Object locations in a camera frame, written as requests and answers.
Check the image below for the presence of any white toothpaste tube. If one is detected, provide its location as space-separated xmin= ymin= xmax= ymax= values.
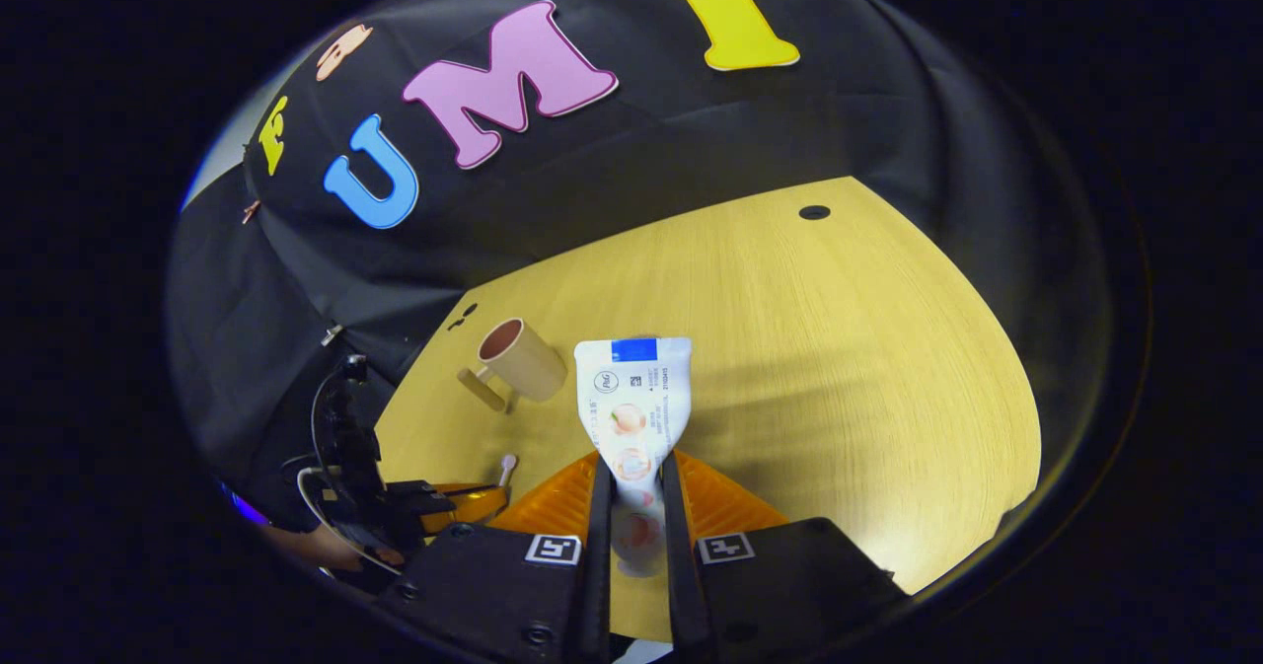
xmin=574 ymin=336 xmax=694 ymax=578

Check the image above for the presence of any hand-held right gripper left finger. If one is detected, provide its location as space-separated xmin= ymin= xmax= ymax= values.
xmin=380 ymin=452 xmax=615 ymax=664

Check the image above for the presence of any beige cup with handle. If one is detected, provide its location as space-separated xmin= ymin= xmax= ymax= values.
xmin=456 ymin=319 xmax=569 ymax=415

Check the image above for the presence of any wooden desktop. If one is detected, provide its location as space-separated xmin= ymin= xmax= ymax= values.
xmin=375 ymin=176 xmax=1044 ymax=645

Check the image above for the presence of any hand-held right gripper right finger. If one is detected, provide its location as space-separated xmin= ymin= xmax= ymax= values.
xmin=659 ymin=450 xmax=909 ymax=664

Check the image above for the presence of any black backdrop cloth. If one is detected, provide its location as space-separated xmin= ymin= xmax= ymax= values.
xmin=166 ymin=0 xmax=1116 ymax=547

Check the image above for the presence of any white cable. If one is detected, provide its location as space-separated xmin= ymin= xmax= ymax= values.
xmin=296 ymin=465 xmax=401 ymax=578

